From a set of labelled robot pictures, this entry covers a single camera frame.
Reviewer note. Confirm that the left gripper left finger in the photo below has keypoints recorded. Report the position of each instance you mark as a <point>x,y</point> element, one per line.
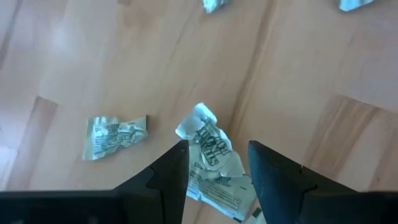
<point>168,186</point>

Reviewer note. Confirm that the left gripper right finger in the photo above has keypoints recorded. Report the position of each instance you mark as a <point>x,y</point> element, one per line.
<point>280,193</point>

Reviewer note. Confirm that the green-white tea packet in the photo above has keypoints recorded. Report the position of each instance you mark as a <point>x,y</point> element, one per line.
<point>213,4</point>
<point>258,220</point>
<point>353,3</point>
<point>211,155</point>
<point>112,137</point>

